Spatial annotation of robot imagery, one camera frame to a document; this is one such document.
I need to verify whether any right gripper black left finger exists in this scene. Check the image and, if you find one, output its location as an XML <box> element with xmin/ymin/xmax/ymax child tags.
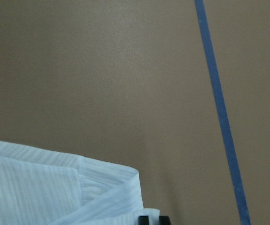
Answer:
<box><xmin>138</xmin><ymin>216</ymin><xmax>149</xmax><ymax>225</ymax></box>

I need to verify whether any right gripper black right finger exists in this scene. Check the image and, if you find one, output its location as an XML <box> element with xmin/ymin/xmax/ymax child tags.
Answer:
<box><xmin>159</xmin><ymin>216</ymin><xmax>171</xmax><ymax>225</ymax></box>

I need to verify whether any light blue button-up shirt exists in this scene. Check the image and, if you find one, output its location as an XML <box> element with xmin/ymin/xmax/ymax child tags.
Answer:
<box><xmin>0</xmin><ymin>141</ymin><xmax>160</xmax><ymax>225</ymax></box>

